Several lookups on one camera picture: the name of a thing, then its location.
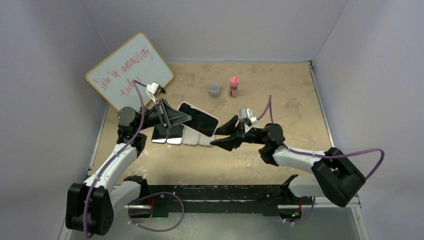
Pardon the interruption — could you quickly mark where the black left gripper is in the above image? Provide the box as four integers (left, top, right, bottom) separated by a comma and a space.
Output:
135, 98, 192, 132

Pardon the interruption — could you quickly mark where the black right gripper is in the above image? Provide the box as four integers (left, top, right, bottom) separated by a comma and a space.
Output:
209, 115, 266, 152

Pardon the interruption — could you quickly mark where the phone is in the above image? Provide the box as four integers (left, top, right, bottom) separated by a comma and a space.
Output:
151, 124, 168, 144
166, 124, 184, 145
177, 102, 220, 137

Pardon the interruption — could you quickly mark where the white phone case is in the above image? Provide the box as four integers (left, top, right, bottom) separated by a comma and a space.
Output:
182, 127, 200, 146

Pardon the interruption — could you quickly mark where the beige phone case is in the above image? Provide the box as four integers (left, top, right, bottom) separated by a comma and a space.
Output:
198, 134, 216, 147

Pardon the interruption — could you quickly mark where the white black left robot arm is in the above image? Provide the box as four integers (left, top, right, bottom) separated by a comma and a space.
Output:
65, 99, 192, 239

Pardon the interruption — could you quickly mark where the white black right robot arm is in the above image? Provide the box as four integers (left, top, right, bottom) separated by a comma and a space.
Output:
210, 116, 366, 207

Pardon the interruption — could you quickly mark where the clear plastic cup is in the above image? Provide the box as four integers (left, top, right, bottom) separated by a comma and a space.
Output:
208, 82, 221, 98

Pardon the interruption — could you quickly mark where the pink capped marker jar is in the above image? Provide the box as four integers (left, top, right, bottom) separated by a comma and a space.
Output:
229, 76, 239, 98

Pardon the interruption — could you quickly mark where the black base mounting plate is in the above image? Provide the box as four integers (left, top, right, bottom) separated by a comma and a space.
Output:
145, 184, 314, 218

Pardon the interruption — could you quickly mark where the yellow framed whiteboard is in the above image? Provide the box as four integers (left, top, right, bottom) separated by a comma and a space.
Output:
85, 32, 174, 111

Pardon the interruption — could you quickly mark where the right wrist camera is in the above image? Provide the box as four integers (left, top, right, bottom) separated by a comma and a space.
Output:
238, 107, 258, 127

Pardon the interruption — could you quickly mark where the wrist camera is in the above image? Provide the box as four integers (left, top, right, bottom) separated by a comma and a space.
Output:
238, 107, 258, 127
145, 82, 166, 103

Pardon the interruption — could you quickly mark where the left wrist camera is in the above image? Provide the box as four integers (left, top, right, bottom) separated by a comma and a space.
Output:
145, 82, 166, 103

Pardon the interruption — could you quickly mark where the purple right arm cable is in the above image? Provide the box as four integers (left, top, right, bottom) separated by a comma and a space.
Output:
256, 95, 386, 181

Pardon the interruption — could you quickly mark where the aluminium table edge rail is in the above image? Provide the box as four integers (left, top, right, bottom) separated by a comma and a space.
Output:
307, 60, 335, 148

